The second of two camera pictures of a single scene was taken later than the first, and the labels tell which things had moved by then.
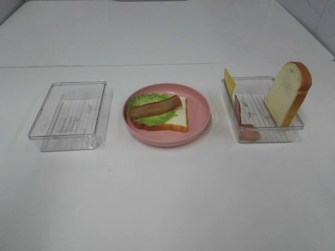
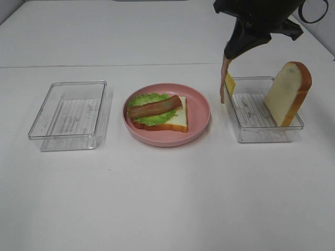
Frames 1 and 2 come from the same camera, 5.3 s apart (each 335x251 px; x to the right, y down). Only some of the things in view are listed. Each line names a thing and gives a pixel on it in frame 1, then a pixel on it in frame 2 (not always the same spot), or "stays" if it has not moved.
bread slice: (179, 123) stays
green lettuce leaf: (154, 119) stays
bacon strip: (247, 132) → (226, 61)
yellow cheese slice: (230, 82) stays
